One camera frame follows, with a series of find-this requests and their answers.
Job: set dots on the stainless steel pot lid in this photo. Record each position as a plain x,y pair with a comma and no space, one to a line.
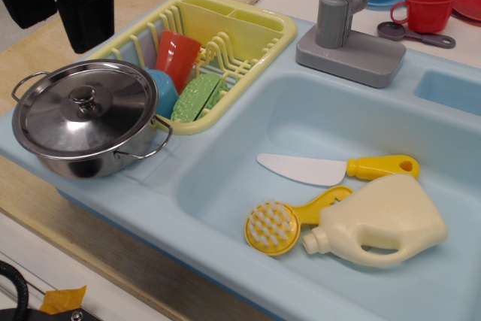
75,106

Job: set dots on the red plastic cup in rack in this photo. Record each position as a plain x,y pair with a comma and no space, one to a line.
176,57

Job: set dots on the yellow plastic dish rack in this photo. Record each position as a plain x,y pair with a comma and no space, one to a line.
238,42

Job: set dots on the blue plastic cup in rack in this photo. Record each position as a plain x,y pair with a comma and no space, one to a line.
167,93

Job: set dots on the light blue toy sink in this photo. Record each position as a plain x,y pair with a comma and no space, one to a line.
311,196

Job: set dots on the grey toy faucet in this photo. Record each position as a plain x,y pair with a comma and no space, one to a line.
332,47

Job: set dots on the yellow toy dish brush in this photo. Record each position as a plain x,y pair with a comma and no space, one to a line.
274,228

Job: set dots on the grey plastic measuring spoon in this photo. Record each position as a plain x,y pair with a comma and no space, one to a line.
397,32

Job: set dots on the yellow tape piece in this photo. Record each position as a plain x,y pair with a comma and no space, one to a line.
59,301

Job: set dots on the red plastic mug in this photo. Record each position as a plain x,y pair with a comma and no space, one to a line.
422,16

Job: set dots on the cream toy detergent bottle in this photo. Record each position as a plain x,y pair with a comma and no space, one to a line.
385,222

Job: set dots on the toy knife yellow handle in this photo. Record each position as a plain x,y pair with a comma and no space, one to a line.
326,172

